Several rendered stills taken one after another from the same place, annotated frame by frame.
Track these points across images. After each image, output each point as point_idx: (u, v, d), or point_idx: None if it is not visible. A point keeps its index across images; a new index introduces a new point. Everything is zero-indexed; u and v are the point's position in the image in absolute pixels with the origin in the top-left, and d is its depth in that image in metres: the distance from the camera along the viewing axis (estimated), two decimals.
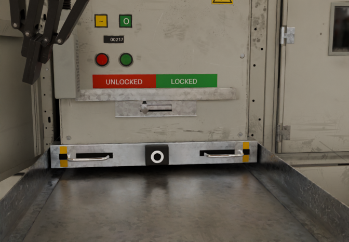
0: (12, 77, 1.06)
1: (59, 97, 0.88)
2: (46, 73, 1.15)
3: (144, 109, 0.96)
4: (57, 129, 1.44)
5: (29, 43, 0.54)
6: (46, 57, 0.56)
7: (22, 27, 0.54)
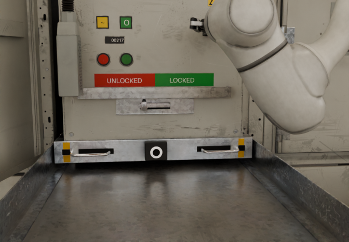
0: (12, 77, 1.06)
1: (63, 95, 0.92)
2: (46, 73, 1.15)
3: (143, 106, 1.01)
4: (57, 129, 1.44)
5: None
6: None
7: None
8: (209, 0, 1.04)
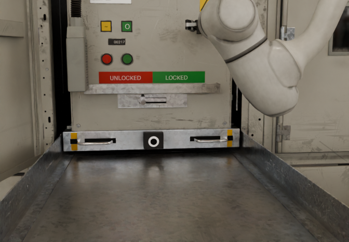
0: (12, 77, 1.06)
1: (71, 91, 1.06)
2: (46, 73, 1.15)
3: (142, 101, 1.14)
4: (57, 129, 1.44)
5: None
6: None
7: None
8: (200, 6, 1.17)
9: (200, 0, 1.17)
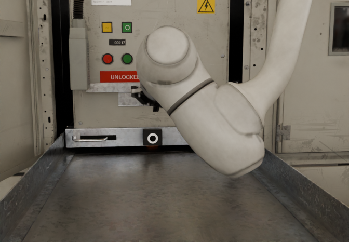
0: (12, 77, 1.06)
1: (74, 89, 1.10)
2: (46, 73, 1.15)
3: None
4: (57, 129, 1.44)
5: None
6: None
7: None
8: (198, 8, 1.21)
9: (198, 2, 1.21)
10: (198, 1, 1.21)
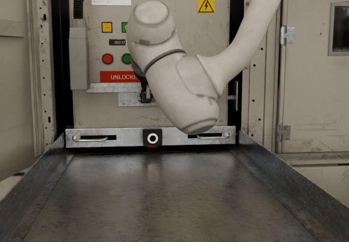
0: (12, 77, 1.06)
1: (74, 89, 1.10)
2: (46, 73, 1.15)
3: (151, 98, 1.19)
4: (57, 129, 1.44)
5: None
6: None
7: None
8: (198, 8, 1.21)
9: (198, 2, 1.21)
10: (198, 1, 1.21)
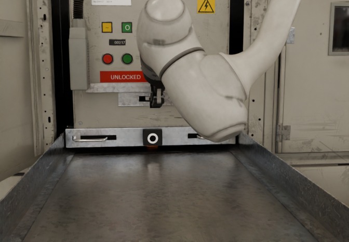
0: (12, 77, 1.06)
1: (74, 89, 1.10)
2: (46, 73, 1.15)
3: None
4: (57, 129, 1.44)
5: None
6: None
7: None
8: (198, 8, 1.21)
9: (198, 2, 1.21)
10: (198, 1, 1.21)
